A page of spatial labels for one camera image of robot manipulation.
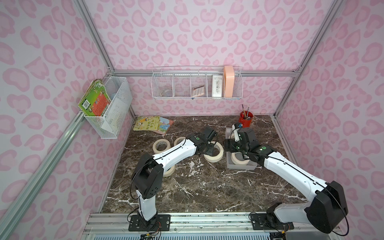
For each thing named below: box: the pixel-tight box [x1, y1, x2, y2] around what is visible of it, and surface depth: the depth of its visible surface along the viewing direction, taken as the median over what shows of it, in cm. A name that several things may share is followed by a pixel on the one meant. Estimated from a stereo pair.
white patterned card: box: [211, 75, 223, 98], surface depth 95 cm
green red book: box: [78, 78, 112, 117], surface depth 73 cm
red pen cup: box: [238, 110, 254, 128], surface depth 109 cm
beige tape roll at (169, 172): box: [163, 165, 176, 177], surface depth 90 cm
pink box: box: [223, 65, 235, 98], surface depth 84 cm
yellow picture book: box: [133, 116, 161, 131], surface depth 119 cm
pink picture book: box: [153, 116, 175, 135], surface depth 116 cm
